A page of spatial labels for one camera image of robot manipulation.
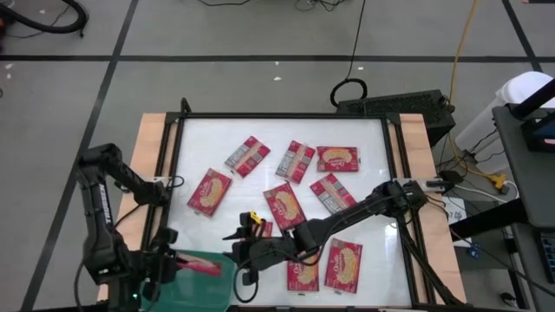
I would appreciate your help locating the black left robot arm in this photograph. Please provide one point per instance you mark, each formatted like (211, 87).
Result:
(102, 216)

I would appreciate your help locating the small blue object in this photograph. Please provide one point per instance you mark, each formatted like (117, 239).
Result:
(474, 252)

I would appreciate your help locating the black keyboard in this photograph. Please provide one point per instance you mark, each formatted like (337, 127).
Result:
(550, 260)

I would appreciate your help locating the white paper sheet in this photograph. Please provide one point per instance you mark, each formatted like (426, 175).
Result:
(455, 214)

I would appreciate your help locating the black desk leg beam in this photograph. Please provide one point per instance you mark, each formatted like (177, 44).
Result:
(485, 221)

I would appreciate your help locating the teal plastic basket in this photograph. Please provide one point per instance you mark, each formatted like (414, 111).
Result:
(195, 290)

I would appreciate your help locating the black caster wheel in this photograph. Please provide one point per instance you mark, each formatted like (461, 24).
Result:
(508, 299)

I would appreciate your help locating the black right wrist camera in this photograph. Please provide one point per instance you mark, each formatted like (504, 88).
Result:
(246, 221)

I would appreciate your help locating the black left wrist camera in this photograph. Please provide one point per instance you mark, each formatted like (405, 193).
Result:
(165, 238)

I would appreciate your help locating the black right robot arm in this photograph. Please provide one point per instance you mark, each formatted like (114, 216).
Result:
(355, 208)

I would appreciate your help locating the black metal table frame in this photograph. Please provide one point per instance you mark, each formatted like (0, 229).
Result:
(282, 116)

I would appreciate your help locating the dark grey desk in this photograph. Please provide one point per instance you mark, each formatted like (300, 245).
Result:
(533, 190)

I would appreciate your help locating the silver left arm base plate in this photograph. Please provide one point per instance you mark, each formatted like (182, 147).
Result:
(152, 178)

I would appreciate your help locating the light plywood base board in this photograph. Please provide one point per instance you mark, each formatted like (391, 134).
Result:
(149, 130)

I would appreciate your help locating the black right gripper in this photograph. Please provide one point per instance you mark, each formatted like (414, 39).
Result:
(286, 249)

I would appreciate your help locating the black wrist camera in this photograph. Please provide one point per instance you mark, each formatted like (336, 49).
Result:
(246, 221)
(165, 238)

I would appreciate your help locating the black perforated computer case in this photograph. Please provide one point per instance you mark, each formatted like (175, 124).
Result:
(390, 106)

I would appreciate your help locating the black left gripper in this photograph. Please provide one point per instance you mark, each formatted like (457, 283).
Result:
(158, 264)

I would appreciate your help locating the white plastic bin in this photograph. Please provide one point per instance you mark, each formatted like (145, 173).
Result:
(524, 86)

